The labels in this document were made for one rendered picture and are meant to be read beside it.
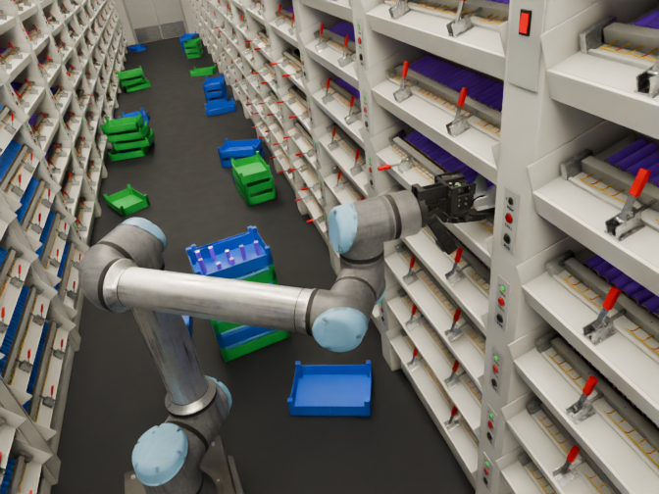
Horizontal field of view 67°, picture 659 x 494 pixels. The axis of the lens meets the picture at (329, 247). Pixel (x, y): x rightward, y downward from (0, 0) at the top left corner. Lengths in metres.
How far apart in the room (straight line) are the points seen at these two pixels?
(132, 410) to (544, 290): 1.70
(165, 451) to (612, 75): 1.30
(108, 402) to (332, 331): 1.54
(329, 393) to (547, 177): 1.36
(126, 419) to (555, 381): 1.63
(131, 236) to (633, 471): 1.07
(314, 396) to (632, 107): 1.59
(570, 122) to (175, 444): 1.21
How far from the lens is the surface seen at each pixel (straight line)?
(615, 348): 0.87
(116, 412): 2.25
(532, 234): 0.92
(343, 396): 1.99
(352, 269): 0.98
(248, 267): 1.99
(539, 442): 1.21
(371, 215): 0.93
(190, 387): 1.50
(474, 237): 1.09
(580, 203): 0.83
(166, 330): 1.36
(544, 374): 1.07
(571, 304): 0.93
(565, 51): 0.81
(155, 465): 1.48
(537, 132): 0.83
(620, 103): 0.71
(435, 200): 1.00
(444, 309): 1.45
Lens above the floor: 1.53
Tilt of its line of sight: 33 degrees down
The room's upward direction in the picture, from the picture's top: 8 degrees counter-clockwise
